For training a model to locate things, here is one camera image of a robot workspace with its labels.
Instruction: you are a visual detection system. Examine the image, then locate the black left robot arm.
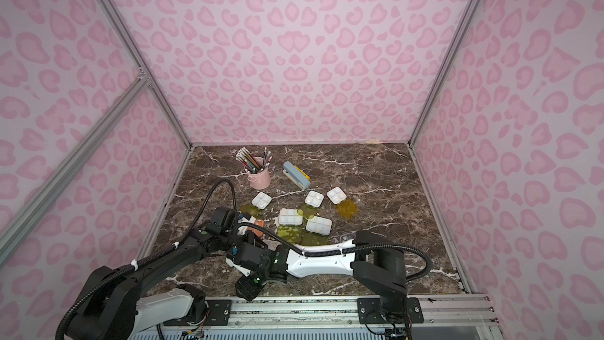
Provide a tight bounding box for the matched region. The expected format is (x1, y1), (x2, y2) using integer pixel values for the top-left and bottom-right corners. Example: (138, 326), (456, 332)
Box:
(55, 207), (240, 339)

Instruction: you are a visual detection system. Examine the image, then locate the aluminium front rail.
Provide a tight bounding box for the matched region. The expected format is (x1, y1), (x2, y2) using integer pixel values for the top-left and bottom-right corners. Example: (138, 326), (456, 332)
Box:
(87, 295), (501, 340)

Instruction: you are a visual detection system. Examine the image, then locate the white pillbox green lid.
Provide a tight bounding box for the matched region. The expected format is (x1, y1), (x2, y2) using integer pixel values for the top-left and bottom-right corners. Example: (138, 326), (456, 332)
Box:
(277, 209), (304, 244)
(240, 192), (272, 218)
(300, 217), (333, 247)
(297, 190), (325, 220)

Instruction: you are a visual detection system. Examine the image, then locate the blue grey stapler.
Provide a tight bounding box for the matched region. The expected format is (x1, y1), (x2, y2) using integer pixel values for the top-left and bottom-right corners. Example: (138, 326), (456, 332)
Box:
(282, 161), (311, 190)

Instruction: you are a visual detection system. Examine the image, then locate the coloured pencils bundle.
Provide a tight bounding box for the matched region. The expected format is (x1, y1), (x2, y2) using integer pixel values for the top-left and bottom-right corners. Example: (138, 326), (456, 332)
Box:
(235, 147), (272, 174)

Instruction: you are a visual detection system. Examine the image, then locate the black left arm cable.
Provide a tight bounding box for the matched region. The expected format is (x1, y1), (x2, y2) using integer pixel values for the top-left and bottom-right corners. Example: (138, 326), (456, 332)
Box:
(53, 178), (238, 340)

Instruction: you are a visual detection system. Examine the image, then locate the orange square pillbox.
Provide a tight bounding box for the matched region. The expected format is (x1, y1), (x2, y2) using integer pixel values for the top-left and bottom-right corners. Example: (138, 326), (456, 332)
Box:
(252, 220), (265, 239)

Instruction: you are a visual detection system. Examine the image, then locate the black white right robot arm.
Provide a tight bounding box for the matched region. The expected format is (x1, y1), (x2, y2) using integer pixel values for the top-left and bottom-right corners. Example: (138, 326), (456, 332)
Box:
(226, 231), (433, 324)

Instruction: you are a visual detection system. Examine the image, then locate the pink pencil cup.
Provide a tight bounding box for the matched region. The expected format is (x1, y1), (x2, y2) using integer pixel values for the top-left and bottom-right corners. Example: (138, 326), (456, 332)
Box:
(248, 157), (271, 190)

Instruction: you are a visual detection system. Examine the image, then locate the white pillbox green lid back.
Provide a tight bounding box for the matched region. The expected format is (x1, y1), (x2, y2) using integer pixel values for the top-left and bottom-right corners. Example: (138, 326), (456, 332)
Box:
(297, 190), (325, 220)

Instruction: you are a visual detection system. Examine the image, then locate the white pillbox yellow lid far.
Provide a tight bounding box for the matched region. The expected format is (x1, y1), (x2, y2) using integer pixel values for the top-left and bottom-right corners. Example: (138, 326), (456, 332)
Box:
(327, 187), (359, 219)

